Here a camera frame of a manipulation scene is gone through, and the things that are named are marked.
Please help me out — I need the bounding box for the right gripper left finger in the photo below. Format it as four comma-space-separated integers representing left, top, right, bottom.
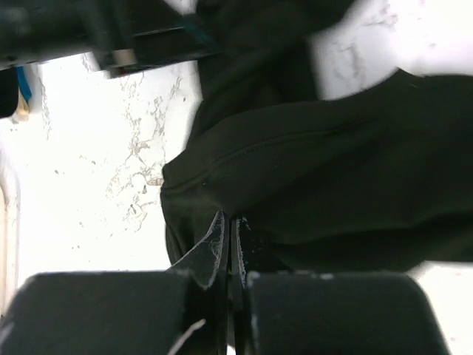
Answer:
169, 212, 230, 354

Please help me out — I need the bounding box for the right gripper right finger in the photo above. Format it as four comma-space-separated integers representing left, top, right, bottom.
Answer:
231, 217, 296, 354

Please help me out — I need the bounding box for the black printed t shirt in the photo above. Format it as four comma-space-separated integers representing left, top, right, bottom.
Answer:
160, 1, 472, 272

